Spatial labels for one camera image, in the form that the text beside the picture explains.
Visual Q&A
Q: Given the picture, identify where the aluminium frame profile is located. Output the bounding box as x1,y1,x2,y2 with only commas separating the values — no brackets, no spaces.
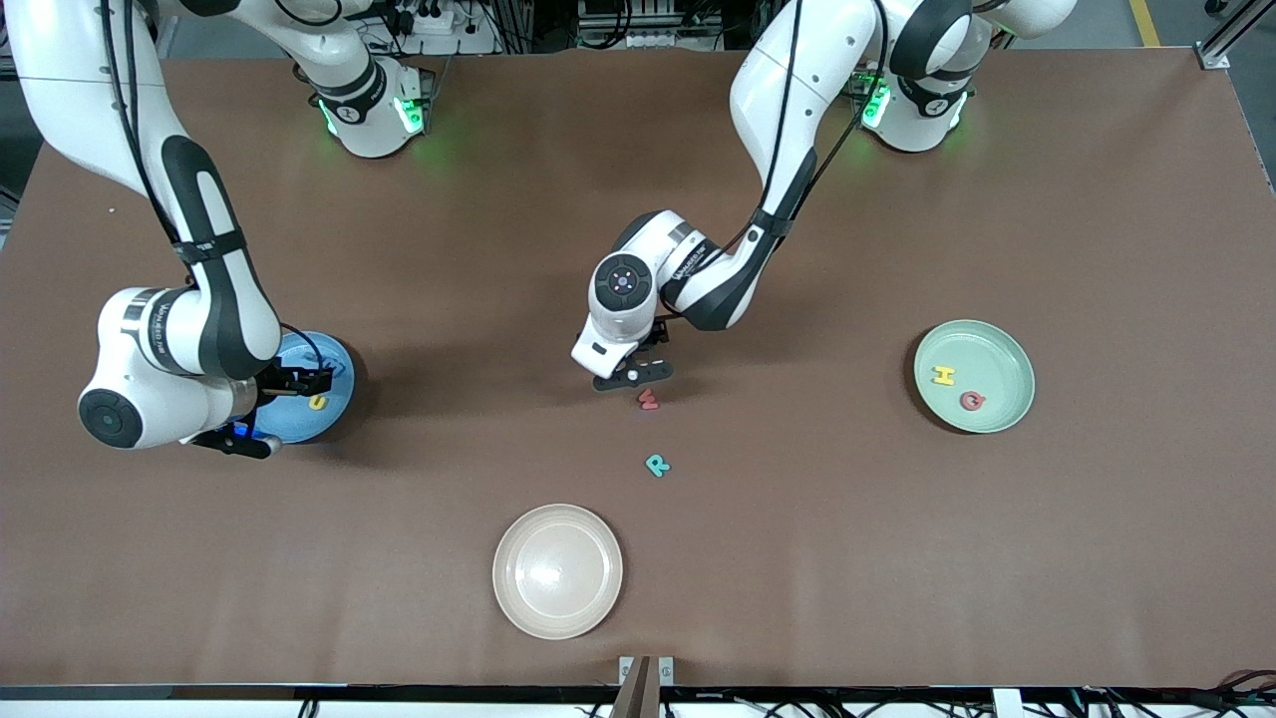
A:
1196,0,1276,71

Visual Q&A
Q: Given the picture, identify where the black table edge bar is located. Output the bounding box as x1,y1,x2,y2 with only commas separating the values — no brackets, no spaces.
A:
0,683,1276,703

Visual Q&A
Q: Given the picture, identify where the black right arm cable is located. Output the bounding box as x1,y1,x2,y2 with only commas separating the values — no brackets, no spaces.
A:
98,0,336,375

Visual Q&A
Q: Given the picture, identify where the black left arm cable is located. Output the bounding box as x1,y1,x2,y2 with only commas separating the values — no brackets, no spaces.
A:
653,0,890,345

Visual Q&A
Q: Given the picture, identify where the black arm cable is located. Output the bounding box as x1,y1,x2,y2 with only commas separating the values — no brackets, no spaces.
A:
98,0,336,375
653,0,890,345

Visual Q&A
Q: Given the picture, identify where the blue round plate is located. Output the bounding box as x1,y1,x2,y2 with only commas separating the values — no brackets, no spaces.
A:
254,331,357,445

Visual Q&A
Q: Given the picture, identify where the grey bracket with post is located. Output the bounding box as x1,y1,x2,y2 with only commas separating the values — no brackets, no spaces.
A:
618,655,676,718

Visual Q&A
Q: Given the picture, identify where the beige round plate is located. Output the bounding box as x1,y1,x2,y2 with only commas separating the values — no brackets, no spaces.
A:
492,504,625,640

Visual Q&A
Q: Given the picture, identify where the bundle of loose cables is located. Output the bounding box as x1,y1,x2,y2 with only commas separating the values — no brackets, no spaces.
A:
1077,670,1276,718

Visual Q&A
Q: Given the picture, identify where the white power strip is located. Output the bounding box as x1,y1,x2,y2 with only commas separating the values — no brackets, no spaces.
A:
583,30,691,51

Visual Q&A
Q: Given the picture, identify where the green round plate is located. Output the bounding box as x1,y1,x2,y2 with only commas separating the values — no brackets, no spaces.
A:
914,319,1036,435

